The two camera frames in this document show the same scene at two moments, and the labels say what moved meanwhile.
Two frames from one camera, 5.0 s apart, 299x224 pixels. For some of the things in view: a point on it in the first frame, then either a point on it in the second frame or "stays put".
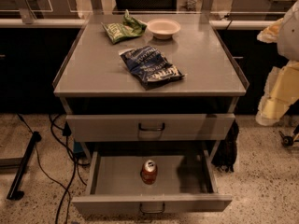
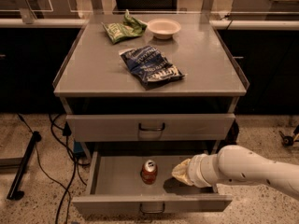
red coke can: x=149 y=172 stays put
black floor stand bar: x=14 y=193 stays put
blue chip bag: x=149 y=65 stays put
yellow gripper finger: x=281 y=92 to x=181 y=173
